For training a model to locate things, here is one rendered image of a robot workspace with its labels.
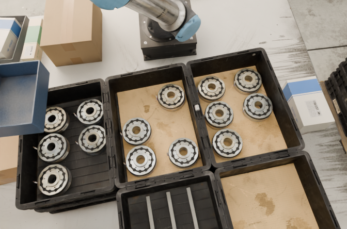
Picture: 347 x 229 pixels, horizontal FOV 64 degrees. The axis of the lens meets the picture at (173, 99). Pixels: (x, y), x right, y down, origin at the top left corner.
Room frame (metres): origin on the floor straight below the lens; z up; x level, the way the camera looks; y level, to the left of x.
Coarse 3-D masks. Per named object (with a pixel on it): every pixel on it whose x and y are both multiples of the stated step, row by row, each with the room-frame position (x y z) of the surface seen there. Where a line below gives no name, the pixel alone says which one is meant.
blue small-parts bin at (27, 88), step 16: (0, 64) 0.49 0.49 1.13; (16, 64) 0.49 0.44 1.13; (32, 64) 0.49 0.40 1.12; (0, 80) 0.48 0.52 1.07; (16, 80) 0.48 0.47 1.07; (32, 80) 0.47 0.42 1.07; (48, 80) 0.46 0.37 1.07; (0, 96) 0.42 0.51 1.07; (16, 96) 0.42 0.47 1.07; (32, 96) 0.41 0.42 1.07; (0, 112) 0.37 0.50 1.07; (16, 112) 0.37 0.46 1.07; (32, 112) 0.33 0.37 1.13; (0, 128) 0.30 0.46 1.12; (16, 128) 0.30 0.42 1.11; (32, 128) 0.30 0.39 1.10
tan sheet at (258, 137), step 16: (224, 80) 0.53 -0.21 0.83; (224, 96) 0.46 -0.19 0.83; (240, 96) 0.45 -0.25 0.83; (240, 112) 0.39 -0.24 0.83; (272, 112) 0.37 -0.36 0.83; (208, 128) 0.34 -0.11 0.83; (240, 128) 0.32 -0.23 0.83; (256, 128) 0.32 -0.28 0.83; (272, 128) 0.31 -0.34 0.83; (256, 144) 0.26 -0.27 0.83; (272, 144) 0.25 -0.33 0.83; (224, 160) 0.22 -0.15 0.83
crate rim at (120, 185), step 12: (132, 72) 0.55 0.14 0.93; (144, 72) 0.54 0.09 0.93; (108, 84) 0.51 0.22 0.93; (108, 96) 0.47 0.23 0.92; (192, 96) 0.42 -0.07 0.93; (108, 108) 0.41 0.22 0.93; (192, 108) 0.38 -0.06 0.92; (108, 120) 0.37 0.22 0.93; (204, 144) 0.25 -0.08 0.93; (204, 156) 0.21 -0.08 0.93; (192, 168) 0.18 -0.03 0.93; (204, 168) 0.18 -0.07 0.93; (156, 180) 0.16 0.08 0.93
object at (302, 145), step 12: (252, 48) 0.59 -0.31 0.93; (192, 60) 0.57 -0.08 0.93; (204, 60) 0.56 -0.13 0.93; (192, 84) 0.47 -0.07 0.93; (276, 84) 0.44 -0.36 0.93; (288, 108) 0.34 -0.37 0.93; (204, 120) 0.33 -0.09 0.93; (204, 132) 0.29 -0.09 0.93; (300, 144) 0.22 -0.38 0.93; (252, 156) 0.20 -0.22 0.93; (264, 156) 0.19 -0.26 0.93; (216, 168) 0.17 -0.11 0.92
